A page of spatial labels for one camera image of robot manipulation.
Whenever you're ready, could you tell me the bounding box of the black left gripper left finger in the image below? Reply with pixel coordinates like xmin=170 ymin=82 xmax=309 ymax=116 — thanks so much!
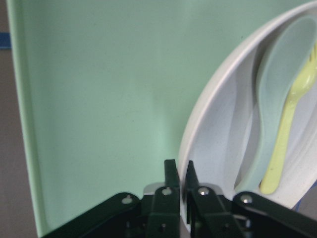
xmin=145 ymin=159 xmax=180 ymax=238

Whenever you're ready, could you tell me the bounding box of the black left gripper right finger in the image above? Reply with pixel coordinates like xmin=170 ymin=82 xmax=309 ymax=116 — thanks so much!
xmin=185 ymin=161 xmax=244 ymax=238

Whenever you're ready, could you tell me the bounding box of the yellow plastic fork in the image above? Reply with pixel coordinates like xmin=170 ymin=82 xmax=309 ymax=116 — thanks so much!
xmin=260 ymin=45 xmax=317 ymax=194

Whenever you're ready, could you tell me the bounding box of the white round plate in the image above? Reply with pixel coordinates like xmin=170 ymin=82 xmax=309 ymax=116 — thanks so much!
xmin=177 ymin=1 xmax=317 ymax=238

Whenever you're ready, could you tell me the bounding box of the light green plastic tray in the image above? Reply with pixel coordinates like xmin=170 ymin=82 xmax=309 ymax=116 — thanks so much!
xmin=7 ymin=0 xmax=311 ymax=237

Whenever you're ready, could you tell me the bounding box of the pale blue plastic spoon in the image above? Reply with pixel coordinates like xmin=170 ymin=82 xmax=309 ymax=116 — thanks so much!
xmin=235 ymin=15 xmax=317 ymax=192

